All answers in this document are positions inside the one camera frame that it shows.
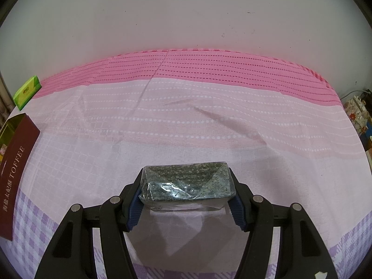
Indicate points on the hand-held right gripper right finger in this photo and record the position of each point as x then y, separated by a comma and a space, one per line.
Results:
239, 215

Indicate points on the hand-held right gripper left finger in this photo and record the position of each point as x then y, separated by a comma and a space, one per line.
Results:
134, 215

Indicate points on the grey seaweed snack block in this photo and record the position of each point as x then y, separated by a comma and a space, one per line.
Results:
186, 183

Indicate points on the dark red gold tin box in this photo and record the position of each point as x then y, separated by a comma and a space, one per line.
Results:
17, 174

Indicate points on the pink purple checked tablecloth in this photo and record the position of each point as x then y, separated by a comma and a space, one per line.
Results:
203, 116

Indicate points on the pile of colourful boxes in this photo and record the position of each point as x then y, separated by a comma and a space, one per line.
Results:
368, 139

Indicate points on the floral printed pot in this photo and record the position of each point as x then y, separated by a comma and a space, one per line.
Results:
356, 113

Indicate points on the green tissue pack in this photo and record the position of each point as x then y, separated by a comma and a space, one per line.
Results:
27, 91

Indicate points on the beige curtain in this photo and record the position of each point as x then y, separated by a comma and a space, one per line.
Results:
4, 96

